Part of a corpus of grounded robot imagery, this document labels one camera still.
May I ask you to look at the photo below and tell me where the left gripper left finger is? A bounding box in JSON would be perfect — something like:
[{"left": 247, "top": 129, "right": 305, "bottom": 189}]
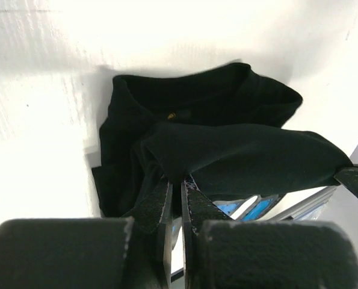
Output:
[{"left": 0, "top": 179, "right": 172, "bottom": 288}]

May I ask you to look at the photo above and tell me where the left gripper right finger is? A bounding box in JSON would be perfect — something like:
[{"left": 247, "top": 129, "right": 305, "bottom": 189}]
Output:
[{"left": 181, "top": 178, "right": 358, "bottom": 288}]

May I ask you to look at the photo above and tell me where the aluminium rail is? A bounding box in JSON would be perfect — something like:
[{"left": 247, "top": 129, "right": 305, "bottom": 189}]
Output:
[{"left": 269, "top": 187, "right": 337, "bottom": 221}]

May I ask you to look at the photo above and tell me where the black daisy t-shirt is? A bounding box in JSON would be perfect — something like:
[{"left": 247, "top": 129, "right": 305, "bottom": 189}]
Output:
[{"left": 92, "top": 63, "right": 353, "bottom": 217}]

